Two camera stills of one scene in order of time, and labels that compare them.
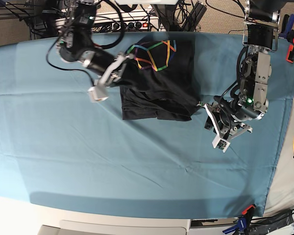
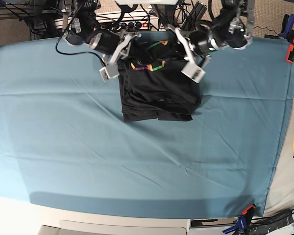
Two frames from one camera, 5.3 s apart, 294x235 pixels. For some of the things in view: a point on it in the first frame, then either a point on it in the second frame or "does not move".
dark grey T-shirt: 160,81 does not move
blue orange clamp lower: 243,221 does not move
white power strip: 133,22 does not move
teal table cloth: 51,145 does not move
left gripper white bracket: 222,142 → 193,70
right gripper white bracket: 99,92 → 111,70
